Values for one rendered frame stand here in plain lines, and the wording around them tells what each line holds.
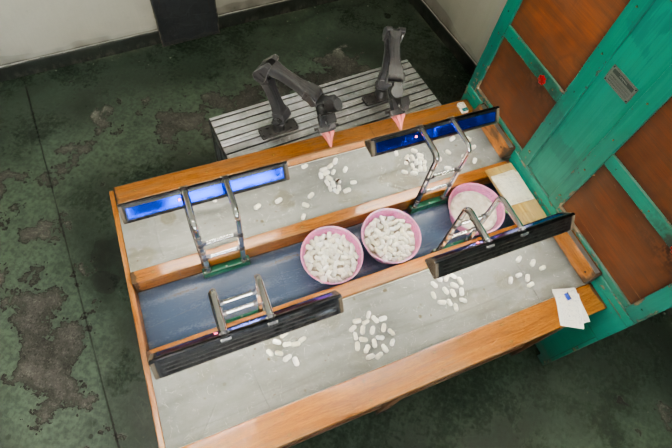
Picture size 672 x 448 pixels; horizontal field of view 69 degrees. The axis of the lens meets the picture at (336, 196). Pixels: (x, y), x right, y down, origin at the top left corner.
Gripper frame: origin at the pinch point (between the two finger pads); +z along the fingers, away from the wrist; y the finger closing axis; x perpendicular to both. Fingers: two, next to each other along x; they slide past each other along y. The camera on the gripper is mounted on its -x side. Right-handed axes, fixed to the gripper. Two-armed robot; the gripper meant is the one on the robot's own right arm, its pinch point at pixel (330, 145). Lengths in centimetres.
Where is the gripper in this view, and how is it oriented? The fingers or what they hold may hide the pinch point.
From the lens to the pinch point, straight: 224.2
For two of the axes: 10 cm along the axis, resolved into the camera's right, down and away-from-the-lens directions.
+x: -3.1, -1.3, 9.4
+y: 9.2, -2.7, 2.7
